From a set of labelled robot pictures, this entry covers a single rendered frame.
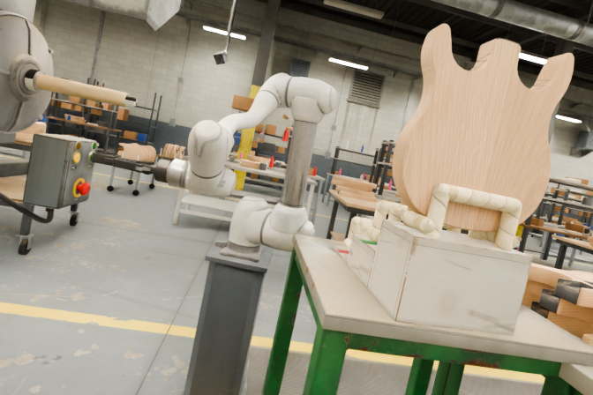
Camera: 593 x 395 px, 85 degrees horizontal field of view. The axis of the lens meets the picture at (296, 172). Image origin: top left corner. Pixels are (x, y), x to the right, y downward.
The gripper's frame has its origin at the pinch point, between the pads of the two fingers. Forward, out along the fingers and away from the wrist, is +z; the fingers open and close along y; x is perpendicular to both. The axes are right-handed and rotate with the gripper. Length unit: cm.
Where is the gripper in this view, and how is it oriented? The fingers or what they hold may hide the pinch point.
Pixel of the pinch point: (104, 159)
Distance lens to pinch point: 119.7
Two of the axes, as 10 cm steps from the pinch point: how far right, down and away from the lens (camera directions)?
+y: -1.2, -0.8, 9.9
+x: 2.0, -9.8, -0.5
